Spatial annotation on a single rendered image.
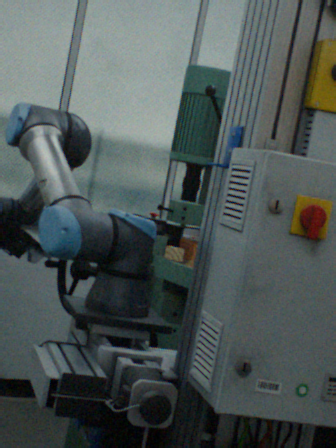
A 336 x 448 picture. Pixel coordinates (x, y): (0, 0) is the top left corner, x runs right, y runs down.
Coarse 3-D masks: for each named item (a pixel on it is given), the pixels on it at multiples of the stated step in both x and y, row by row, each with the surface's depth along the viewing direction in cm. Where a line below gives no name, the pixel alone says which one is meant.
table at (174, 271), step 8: (160, 256) 273; (152, 264) 274; (160, 264) 271; (168, 264) 267; (176, 264) 264; (152, 272) 273; (160, 272) 271; (168, 272) 267; (176, 272) 263; (184, 272) 260; (168, 280) 267; (176, 280) 263; (184, 280) 259
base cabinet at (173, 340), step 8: (176, 328) 272; (160, 336) 269; (168, 336) 271; (176, 336) 272; (160, 344) 270; (168, 344) 271; (176, 344) 273; (72, 424) 305; (72, 432) 304; (72, 440) 303; (80, 440) 299
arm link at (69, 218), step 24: (24, 120) 224; (48, 120) 226; (24, 144) 224; (48, 144) 220; (48, 168) 213; (48, 192) 209; (72, 192) 207; (48, 216) 200; (72, 216) 197; (96, 216) 201; (48, 240) 199; (72, 240) 196; (96, 240) 199
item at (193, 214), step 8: (176, 200) 294; (176, 208) 289; (184, 208) 288; (192, 208) 290; (200, 208) 292; (168, 216) 292; (176, 216) 288; (184, 216) 289; (192, 216) 290; (200, 216) 292; (184, 224) 291; (192, 224) 291; (200, 224) 292
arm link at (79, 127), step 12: (72, 120) 232; (72, 132) 231; (84, 132) 234; (72, 144) 232; (84, 144) 235; (72, 156) 236; (84, 156) 239; (72, 168) 243; (36, 180) 252; (24, 192) 258; (36, 192) 253; (12, 204) 261; (24, 204) 259; (36, 204) 257; (12, 216) 261; (24, 216) 262; (36, 216) 264
